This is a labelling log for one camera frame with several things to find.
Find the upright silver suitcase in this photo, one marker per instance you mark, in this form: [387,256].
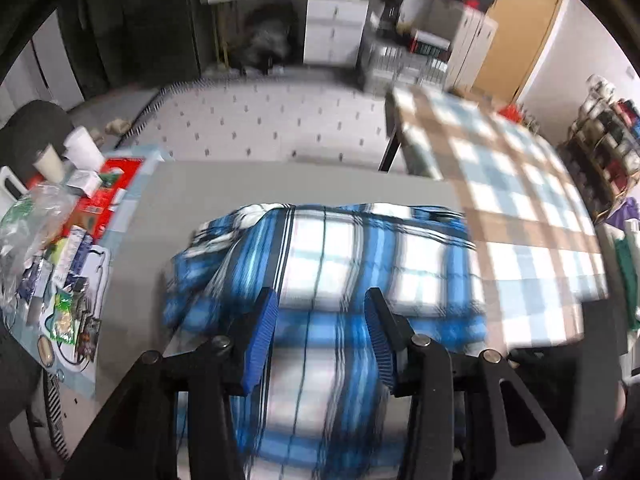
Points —
[467,47]

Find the pile of snack packets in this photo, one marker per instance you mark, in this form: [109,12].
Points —
[145,160]

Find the dark wrapped flower bouquet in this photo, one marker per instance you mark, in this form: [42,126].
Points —
[390,0]

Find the black bag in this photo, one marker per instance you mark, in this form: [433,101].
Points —
[267,40]

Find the green cloth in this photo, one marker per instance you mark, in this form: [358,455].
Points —
[626,275]

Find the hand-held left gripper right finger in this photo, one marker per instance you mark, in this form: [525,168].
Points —
[382,340]

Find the black cabinet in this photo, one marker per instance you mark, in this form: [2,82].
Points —
[130,25]

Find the wooden door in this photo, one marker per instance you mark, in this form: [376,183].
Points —
[525,35]

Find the blue white plaid shirt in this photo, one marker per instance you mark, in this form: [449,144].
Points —
[350,250]

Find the red plastic bag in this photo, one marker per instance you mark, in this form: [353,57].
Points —
[511,112]

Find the beige slipper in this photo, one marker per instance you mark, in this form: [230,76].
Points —
[123,124]
[110,128]

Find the black shoe box red stripe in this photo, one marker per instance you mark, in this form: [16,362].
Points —
[429,45]

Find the black chair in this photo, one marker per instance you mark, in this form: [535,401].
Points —
[35,125]

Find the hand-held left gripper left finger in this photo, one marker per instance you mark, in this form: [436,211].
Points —
[260,340]

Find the white drawer desk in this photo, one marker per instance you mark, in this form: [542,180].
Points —
[330,20]

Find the brown blue checked tablecloth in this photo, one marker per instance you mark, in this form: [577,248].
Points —
[525,220]

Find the white wall switch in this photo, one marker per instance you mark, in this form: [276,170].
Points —
[632,73]

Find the red flat box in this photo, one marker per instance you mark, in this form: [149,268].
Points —
[112,180]

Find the purple cloth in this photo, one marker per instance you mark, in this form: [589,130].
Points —
[629,215]

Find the clear plastic bag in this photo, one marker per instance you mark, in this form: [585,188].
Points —
[30,225]

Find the grey patterned rug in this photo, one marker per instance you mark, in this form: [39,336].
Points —
[250,120]

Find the flat silver suitcase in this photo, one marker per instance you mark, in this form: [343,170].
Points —
[395,67]

